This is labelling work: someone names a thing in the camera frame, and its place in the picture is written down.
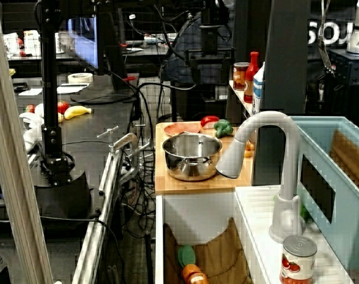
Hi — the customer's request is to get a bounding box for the toy croissant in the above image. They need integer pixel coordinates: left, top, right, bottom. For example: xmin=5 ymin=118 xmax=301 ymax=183
xmin=243 ymin=140 xmax=256 ymax=158

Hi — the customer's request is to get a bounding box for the computer monitor with stand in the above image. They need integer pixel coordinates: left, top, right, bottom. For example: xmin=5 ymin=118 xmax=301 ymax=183
xmin=66 ymin=11 xmax=139 ymax=105

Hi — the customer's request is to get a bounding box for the tomato toy can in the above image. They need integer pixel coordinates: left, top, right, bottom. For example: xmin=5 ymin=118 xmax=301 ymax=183
xmin=279 ymin=235 xmax=318 ymax=284

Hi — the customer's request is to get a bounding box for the orange bottle in sink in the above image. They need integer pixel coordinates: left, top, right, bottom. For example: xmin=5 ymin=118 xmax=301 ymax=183
xmin=182 ymin=264 xmax=210 ymax=284

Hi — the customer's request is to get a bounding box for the brown beans toy can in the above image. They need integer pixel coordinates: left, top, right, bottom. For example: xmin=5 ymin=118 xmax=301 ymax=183
xmin=232 ymin=62 xmax=251 ymax=91

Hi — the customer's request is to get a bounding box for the grey toy faucet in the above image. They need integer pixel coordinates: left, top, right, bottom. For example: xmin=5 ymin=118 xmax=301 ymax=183
xmin=215 ymin=111 xmax=305 ymax=244

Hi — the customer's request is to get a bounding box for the green toy vegetable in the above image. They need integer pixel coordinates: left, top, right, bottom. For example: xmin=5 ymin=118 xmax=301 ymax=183
xmin=177 ymin=244 xmax=197 ymax=267

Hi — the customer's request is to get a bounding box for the stainless steel pot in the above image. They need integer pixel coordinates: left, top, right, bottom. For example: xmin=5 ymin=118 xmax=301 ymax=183
xmin=162 ymin=132 xmax=223 ymax=182

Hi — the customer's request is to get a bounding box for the yellow toy banana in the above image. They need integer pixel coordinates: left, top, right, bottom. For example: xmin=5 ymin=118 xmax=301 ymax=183
xmin=63 ymin=105 xmax=92 ymax=121

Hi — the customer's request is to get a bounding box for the white tape roll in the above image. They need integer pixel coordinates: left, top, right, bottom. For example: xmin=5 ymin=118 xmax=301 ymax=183
xmin=67 ymin=72 xmax=94 ymax=85

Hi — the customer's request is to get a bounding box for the black metal cabinet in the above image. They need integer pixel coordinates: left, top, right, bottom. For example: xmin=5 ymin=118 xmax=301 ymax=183
xmin=326 ymin=49 xmax=359 ymax=119

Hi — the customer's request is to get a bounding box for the dark blue plaid fabric bulk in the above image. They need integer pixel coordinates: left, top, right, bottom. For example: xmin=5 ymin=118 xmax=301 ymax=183
xmin=161 ymin=16 xmax=236 ymax=86

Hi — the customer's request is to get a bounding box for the metal C-clamp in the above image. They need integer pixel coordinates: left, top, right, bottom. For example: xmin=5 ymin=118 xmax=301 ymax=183
xmin=97 ymin=125 xmax=153 ymax=185

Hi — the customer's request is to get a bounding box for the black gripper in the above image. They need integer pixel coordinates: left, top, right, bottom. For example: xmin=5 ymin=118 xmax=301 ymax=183
xmin=184 ymin=25 xmax=236 ymax=79

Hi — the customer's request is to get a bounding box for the aluminium frame rail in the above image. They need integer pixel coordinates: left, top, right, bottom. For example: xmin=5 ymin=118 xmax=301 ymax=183
xmin=71 ymin=147 xmax=124 ymax=284

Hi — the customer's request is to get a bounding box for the light wooden post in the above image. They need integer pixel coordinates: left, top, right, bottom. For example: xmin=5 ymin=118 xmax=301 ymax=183
xmin=0 ymin=0 xmax=55 ymax=284

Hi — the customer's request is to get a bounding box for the light blue plastic bin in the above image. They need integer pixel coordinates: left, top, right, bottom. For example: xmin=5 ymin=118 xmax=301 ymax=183
xmin=288 ymin=115 xmax=359 ymax=270

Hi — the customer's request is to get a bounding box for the red and white sushi toy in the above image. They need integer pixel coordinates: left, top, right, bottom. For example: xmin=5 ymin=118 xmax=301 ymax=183
xmin=200 ymin=115 xmax=220 ymax=130

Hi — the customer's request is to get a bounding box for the white plastic toy object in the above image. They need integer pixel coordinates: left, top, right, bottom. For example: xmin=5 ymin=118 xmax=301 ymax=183
xmin=18 ymin=103 xmax=45 ymax=152

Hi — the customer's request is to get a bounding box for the black thick cable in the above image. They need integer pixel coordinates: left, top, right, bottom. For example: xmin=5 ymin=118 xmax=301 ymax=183
xmin=104 ymin=66 xmax=198 ymax=149

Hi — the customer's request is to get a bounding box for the toy kitchen unit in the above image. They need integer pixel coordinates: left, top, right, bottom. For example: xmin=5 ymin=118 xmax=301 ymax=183
xmin=154 ymin=0 xmax=358 ymax=284

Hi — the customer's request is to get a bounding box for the green toy broccoli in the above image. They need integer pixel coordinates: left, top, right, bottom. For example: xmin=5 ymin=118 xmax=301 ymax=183
xmin=213 ymin=119 xmax=234 ymax=139

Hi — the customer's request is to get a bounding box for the blue white toy milk carton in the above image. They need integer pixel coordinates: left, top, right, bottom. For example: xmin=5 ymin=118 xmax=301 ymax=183
xmin=251 ymin=62 xmax=266 ymax=115

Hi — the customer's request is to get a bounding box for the wooden board in bin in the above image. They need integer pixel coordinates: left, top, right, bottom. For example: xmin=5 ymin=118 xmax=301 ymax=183
xmin=329 ymin=129 xmax=359 ymax=193

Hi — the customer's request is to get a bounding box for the white paper sheet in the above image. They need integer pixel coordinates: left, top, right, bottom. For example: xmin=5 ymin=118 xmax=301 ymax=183
xmin=56 ymin=83 xmax=91 ymax=95

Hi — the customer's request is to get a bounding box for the orange toy plate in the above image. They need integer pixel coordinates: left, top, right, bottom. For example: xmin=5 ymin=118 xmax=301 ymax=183
xmin=164 ymin=122 xmax=202 ymax=137

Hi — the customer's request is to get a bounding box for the red toy ketchup bottle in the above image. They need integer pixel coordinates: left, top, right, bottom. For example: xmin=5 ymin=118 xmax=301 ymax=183
xmin=243 ymin=51 xmax=261 ymax=104

